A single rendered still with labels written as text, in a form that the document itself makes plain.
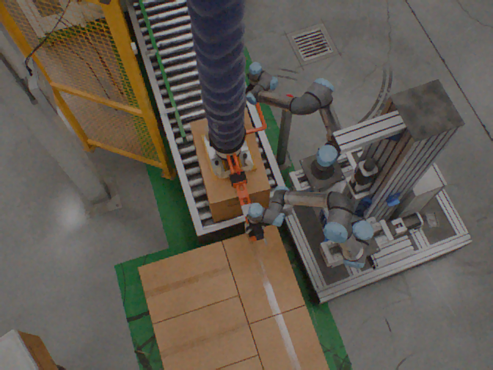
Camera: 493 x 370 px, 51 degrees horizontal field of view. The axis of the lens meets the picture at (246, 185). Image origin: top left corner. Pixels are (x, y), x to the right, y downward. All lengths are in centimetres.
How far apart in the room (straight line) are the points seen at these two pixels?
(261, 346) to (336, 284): 79
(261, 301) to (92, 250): 152
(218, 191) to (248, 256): 55
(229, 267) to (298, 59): 222
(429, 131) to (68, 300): 300
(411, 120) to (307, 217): 184
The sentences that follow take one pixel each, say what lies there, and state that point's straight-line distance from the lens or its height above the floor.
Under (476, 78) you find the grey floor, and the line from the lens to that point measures 526.
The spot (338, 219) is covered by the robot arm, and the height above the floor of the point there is 165.
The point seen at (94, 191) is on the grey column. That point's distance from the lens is 425.
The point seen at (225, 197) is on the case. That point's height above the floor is 95.
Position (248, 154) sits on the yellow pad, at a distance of 340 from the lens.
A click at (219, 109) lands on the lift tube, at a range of 271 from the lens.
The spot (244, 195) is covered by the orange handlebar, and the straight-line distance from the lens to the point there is 316.
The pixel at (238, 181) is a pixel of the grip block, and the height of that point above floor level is 110.
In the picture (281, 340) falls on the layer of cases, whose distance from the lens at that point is 353.
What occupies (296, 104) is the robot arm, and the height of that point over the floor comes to 159.
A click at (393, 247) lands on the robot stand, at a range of 332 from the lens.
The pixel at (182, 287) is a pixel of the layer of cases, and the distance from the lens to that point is 360.
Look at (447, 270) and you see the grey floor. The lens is 444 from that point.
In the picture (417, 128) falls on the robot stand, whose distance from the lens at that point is 241.
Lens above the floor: 406
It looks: 68 degrees down
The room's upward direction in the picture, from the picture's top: 1 degrees counter-clockwise
